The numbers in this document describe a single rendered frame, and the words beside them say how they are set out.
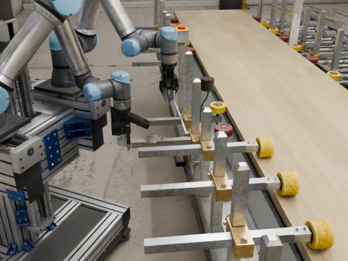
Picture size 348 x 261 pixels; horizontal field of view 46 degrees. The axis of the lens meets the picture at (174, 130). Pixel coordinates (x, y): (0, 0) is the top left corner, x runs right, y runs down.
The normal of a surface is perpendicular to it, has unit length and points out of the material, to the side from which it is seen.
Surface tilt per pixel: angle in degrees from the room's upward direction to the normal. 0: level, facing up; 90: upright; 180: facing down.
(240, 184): 90
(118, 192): 0
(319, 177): 0
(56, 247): 0
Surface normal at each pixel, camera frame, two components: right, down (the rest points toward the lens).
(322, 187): 0.00, -0.89
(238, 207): 0.11, 0.46
